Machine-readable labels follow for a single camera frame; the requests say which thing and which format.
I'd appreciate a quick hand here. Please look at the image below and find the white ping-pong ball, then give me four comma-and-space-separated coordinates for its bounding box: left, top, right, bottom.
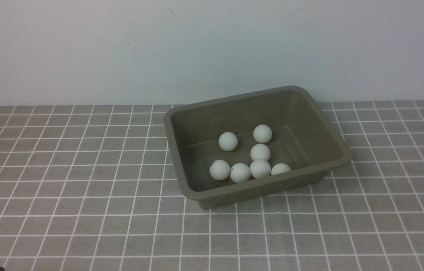
250, 159, 271, 180
229, 163, 251, 183
218, 132, 238, 151
271, 163, 292, 175
253, 125, 273, 144
209, 160, 230, 181
250, 143, 271, 161

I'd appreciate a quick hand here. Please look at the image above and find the grey checkered tablecloth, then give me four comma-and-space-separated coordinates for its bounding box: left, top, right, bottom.
0, 100, 424, 271

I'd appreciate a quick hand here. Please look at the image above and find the olive plastic storage bin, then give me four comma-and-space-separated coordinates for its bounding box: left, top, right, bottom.
164, 86, 352, 210

